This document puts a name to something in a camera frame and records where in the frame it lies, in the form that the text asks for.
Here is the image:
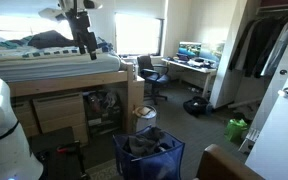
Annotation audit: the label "white closet door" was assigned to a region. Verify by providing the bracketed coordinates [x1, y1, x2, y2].
[249, 15, 288, 132]

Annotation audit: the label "grey sheeted mattress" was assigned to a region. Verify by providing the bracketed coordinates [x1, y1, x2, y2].
[0, 52, 122, 83]

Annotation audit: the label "black hanging coat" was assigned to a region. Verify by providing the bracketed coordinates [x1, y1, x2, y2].
[243, 15, 287, 80]

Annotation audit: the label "blue black office chair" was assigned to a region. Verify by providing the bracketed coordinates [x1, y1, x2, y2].
[136, 54, 171, 106]

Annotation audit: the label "blue white patterned blanket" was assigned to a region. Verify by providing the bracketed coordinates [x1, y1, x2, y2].
[0, 35, 115, 58]

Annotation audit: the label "wooden loft bed frame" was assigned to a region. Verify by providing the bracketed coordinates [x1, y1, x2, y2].
[7, 61, 146, 135]

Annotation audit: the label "black cluttered storage shelf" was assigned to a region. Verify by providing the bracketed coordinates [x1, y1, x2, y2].
[82, 89, 124, 136]

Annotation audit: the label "white room door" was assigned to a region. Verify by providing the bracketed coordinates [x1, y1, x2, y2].
[245, 46, 288, 180]

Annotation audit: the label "tan square board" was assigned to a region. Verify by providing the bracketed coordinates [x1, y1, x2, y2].
[136, 106, 152, 117]

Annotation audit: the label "white wooden desk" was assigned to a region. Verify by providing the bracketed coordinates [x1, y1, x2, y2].
[161, 57, 218, 98]

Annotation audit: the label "dark grey cloth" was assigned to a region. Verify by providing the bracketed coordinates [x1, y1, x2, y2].
[122, 126, 167, 158]

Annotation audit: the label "wide window with blind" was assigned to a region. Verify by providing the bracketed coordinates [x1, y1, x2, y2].
[0, 13, 75, 42]

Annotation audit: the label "beige patterned rug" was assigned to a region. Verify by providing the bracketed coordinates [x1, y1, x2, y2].
[85, 158, 122, 180]

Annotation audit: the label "wide monitor with landscape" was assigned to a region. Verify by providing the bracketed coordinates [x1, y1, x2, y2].
[199, 41, 226, 63]

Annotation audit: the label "dark hanging jacket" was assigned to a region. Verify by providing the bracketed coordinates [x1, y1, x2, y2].
[228, 18, 262, 73]

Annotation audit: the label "blue clothes in basket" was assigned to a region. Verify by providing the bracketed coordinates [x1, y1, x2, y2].
[155, 142, 177, 153]

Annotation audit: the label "computer monitor with landscape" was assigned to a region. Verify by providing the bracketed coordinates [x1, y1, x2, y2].
[177, 41, 203, 58]

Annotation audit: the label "brown couch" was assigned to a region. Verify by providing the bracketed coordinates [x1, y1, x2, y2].
[193, 143, 266, 180]

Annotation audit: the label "red black clamp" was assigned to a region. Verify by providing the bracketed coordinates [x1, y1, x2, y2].
[56, 141, 82, 155]

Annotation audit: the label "narrow bright window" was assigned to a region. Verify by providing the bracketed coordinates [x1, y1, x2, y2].
[113, 12, 165, 57]

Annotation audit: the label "white cylindrical trash can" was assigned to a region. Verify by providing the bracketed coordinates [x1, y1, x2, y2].
[132, 104, 158, 133]

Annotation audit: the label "dark garment on bed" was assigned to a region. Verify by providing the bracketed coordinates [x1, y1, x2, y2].
[27, 29, 77, 50]

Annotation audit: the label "black duffel bag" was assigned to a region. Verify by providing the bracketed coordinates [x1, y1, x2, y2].
[182, 96, 214, 118]

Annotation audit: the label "white hanging shirt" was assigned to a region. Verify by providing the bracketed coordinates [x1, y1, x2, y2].
[260, 15, 288, 78]

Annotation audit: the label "blue mesh laundry basket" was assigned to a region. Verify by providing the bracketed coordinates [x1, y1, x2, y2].
[112, 125, 186, 180]

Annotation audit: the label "green shopping bag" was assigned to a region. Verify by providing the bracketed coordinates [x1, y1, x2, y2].
[224, 118, 249, 143]

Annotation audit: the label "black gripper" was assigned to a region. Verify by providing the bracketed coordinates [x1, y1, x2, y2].
[65, 9, 99, 61]

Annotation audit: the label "light wooden dresser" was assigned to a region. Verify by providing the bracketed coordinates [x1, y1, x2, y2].
[12, 92, 90, 146]

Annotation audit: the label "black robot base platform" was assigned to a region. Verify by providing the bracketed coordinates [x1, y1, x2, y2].
[27, 126, 92, 180]

